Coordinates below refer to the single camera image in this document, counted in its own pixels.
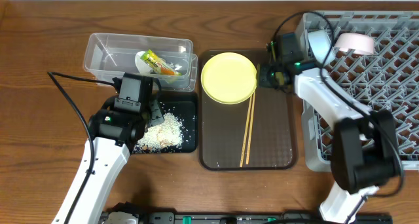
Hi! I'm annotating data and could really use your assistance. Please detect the grey dishwasher rack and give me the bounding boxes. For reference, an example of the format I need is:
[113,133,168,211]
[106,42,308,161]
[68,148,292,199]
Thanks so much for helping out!
[296,11,418,170]

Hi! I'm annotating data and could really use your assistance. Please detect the wooden chopstick left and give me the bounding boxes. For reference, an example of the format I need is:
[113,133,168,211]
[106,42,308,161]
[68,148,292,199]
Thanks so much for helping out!
[240,94,253,168]

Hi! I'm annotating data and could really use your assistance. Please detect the wooden chopstick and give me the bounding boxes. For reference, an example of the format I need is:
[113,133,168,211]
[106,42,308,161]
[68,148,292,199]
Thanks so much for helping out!
[240,94,253,168]
[246,91,256,165]

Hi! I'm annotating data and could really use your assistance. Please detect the yellow plate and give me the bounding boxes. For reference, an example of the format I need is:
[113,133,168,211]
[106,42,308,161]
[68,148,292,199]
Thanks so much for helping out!
[200,52,257,105]

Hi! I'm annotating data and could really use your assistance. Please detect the black waste tray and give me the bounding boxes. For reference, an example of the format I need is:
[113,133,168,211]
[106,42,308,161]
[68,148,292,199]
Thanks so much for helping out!
[130,91,199,154]

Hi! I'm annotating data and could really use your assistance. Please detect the clear plastic bin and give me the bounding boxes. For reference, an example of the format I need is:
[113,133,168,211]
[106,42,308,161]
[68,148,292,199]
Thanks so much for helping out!
[84,33,198,92]

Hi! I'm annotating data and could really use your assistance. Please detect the light blue bowl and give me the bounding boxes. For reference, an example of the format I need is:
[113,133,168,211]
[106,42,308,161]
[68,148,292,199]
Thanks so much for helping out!
[308,30,336,65]

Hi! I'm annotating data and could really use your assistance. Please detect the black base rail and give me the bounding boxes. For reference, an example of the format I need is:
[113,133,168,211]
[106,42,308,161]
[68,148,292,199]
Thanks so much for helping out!
[98,202,393,224]

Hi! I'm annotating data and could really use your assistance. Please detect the pink bowl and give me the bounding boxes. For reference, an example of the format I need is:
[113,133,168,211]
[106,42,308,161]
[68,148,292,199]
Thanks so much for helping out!
[335,33,374,55]

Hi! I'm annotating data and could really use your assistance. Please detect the wooden chopstick right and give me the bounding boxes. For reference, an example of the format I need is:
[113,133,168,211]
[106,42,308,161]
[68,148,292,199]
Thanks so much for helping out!
[246,91,256,165]

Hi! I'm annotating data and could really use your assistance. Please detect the white tissue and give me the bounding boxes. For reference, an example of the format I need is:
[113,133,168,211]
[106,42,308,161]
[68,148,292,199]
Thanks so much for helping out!
[134,51,156,75]

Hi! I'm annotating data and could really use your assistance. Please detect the green snack wrapper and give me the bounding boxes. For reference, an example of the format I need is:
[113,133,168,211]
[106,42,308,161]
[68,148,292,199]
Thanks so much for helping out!
[137,50,181,76]

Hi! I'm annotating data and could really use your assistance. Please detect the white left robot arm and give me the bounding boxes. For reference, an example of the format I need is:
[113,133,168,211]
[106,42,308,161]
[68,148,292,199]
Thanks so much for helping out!
[53,73,164,223]

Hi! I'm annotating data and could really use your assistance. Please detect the brown serving tray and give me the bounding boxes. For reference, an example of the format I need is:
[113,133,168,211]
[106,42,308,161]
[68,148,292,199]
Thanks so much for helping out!
[198,48,299,172]

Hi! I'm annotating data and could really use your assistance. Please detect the rice and food scraps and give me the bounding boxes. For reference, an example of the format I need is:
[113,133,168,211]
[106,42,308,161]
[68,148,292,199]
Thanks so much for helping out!
[134,113,183,153]

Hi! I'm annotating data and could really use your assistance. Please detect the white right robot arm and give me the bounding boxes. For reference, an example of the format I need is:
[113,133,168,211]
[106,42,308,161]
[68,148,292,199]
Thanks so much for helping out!
[257,31,404,223]

